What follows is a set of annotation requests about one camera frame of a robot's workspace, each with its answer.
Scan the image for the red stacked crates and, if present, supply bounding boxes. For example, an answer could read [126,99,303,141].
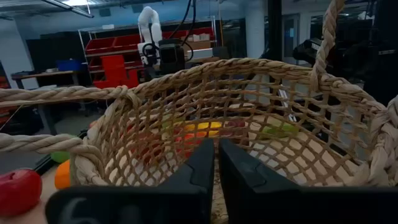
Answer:
[93,55,141,90]

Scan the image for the yellow bell pepper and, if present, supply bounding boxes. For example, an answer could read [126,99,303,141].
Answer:
[183,121,223,138]

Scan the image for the green pear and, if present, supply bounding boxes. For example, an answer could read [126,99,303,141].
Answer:
[161,118,184,129]

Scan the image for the red orange peach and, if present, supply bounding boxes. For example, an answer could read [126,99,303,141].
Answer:
[0,167,43,218]

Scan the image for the dark red apple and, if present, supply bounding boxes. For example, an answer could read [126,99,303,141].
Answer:
[223,119,248,136]

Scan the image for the blue storage bin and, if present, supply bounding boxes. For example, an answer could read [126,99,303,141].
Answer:
[56,59,85,72]

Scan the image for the ceiling light fixture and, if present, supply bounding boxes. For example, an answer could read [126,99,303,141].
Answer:
[40,0,96,19]

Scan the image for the green apple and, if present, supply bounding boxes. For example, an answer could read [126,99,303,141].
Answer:
[49,151,72,164]

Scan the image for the red tomato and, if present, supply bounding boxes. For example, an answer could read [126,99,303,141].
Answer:
[175,133,208,149]

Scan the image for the woven wicker basket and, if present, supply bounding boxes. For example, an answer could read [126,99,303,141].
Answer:
[0,0,398,224]

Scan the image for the cardboard box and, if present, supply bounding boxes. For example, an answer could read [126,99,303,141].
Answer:
[183,40,214,52]

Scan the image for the black hanging cable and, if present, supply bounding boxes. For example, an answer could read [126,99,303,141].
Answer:
[182,0,197,62]
[167,0,193,40]

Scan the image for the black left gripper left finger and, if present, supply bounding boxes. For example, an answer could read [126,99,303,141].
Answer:
[45,139,215,224]

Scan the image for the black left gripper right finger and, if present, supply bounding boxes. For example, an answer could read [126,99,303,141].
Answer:
[219,139,398,224]

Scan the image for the elongated green fruit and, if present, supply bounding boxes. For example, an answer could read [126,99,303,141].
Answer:
[259,123,300,139]

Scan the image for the black background equipment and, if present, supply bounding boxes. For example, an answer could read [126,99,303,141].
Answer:
[292,0,398,106]

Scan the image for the glass door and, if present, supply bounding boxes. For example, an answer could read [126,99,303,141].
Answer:
[282,14,301,65]

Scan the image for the deep red apple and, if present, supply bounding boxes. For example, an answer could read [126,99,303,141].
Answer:
[124,124,165,166]

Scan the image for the metal shelf rack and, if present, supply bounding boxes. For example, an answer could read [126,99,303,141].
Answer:
[77,15,218,91]

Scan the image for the black cabinet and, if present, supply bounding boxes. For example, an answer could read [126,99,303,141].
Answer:
[26,30,91,72]

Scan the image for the black vertical column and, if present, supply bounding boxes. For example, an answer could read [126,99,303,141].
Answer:
[267,0,283,62]

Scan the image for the orange fruit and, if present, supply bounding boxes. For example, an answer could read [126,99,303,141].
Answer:
[54,159,72,190]

